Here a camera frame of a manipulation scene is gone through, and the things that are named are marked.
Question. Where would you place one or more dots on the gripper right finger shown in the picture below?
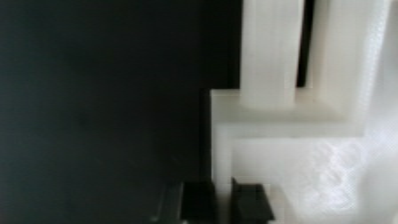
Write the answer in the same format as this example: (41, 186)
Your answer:
(250, 209)

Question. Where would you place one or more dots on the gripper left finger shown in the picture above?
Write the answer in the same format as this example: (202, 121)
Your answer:
(187, 204)

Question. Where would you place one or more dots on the white chair seat part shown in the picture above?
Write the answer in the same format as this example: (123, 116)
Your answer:
(304, 124)

